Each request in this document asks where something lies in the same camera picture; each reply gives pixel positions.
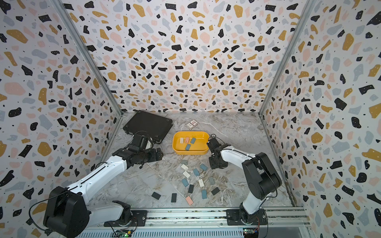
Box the white eraser top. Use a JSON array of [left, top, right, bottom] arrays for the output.
[[181, 164, 189, 171]]

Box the playing card box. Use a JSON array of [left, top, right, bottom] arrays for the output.
[[186, 120, 198, 130]]

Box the pink eraser bottom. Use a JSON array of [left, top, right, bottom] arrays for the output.
[[186, 196, 193, 206]]

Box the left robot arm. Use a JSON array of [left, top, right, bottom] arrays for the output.
[[43, 135, 163, 238]]

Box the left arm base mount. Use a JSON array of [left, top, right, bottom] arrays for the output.
[[103, 210, 148, 228]]

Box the black flat case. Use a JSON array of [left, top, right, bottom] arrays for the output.
[[123, 111, 173, 144]]

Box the teal eraser middle low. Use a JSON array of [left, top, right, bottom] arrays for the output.
[[182, 178, 189, 187]]

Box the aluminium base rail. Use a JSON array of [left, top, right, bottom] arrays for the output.
[[79, 207, 314, 238]]

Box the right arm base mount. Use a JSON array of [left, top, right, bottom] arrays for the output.
[[226, 209, 268, 226]]

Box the black eraser right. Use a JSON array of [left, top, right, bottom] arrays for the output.
[[211, 187, 220, 195]]

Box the right aluminium corner post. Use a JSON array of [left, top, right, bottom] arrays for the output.
[[259, 0, 316, 117]]

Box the aluminium corner post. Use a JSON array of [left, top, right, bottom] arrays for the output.
[[52, 1, 123, 115], [259, 0, 316, 117]]

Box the left aluminium corner post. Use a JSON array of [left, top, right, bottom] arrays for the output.
[[52, 1, 123, 115]]

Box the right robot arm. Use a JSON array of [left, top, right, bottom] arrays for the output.
[[206, 137, 282, 225]]

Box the yellow storage box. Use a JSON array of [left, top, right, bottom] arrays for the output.
[[172, 131, 209, 155]]

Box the black eraser bottom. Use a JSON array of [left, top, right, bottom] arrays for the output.
[[171, 193, 177, 203]]

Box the black eraser far left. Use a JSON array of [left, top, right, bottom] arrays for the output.
[[152, 192, 161, 200]]

